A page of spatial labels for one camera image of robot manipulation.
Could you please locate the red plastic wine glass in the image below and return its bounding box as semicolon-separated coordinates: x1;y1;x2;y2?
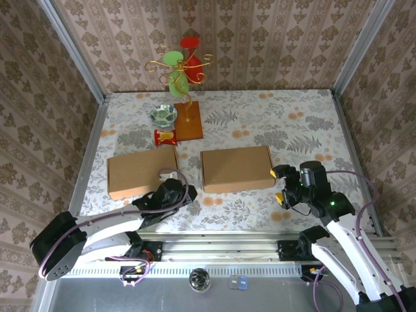
179;36;204;82

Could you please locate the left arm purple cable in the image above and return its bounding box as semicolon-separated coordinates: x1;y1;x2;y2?
38;167;190;287

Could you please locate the brown cardboard box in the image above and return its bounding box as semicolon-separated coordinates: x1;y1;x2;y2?
106;146;180;201
200;145;277;194

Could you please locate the gold wire stand wooden base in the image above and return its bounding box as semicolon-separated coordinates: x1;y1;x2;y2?
144;45;216;141

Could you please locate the power connector with wires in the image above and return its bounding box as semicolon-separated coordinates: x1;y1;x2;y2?
300;265;330;287
119;265;148;287

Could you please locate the aluminium frame post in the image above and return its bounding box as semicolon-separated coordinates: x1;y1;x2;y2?
331;0;401;95
36;0;107;103

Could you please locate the shiny metal cup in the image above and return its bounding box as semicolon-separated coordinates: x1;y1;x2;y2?
188;268;211;293

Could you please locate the red snack packet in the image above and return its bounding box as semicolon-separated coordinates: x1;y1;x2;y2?
153;129;178;146

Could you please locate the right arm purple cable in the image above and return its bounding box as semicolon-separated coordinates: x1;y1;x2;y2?
311;169;409;312

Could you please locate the slotted cable duct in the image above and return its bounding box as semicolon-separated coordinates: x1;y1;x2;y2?
57;263;303;278

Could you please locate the leaf pattern bowl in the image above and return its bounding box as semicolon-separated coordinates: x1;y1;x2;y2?
149;104;178;127

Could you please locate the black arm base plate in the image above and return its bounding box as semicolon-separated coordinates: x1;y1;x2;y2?
105;240;163;263
278;239;338;261

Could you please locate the floral table cover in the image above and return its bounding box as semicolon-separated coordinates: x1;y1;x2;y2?
75;89;382;234

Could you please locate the green plastic wine glass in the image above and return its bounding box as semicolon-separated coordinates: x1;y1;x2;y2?
161;51;190;98

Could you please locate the grey metal sheet panel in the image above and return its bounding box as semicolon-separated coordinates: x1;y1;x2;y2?
32;256;410;312

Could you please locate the aluminium side rail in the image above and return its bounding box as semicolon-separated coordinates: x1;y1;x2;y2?
330;89;384;238
61;94;110;240

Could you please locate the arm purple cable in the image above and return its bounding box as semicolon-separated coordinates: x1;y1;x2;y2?
311;169;409;312
38;167;190;287

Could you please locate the aluminium front rail beam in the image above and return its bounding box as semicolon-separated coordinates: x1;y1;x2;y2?
45;232;404;263

